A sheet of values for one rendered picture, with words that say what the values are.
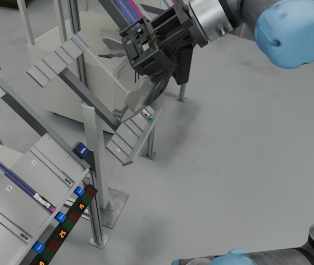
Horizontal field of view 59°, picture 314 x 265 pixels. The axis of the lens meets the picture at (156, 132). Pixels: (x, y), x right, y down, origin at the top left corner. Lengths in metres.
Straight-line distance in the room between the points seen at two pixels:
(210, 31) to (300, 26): 0.15
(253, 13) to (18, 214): 0.83
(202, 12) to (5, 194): 0.76
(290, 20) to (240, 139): 2.02
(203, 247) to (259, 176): 0.70
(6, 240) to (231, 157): 1.64
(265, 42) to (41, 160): 0.83
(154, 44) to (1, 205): 0.69
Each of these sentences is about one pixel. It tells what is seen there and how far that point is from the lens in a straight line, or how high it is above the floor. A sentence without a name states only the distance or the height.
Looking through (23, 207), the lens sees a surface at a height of 0.78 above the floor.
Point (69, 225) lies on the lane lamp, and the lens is 1.05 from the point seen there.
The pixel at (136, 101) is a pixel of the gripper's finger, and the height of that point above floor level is 1.27.
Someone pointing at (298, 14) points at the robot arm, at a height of 1.46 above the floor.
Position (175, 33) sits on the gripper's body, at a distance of 0.45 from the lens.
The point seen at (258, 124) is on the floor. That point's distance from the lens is 2.55.
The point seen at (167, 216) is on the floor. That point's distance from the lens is 1.80.
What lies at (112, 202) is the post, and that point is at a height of 0.01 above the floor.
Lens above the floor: 1.57
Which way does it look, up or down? 45 degrees down
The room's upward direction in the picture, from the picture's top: 6 degrees clockwise
